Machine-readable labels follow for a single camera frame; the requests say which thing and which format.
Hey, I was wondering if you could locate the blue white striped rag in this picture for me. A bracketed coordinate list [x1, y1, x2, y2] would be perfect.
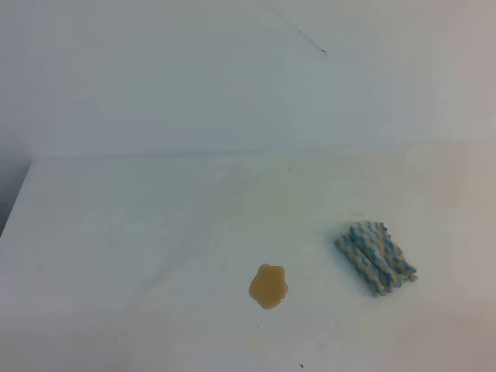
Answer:
[334, 221, 417, 296]

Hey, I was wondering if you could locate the brown coffee stain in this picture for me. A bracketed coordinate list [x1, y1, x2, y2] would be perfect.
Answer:
[249, 263, 288, 310]

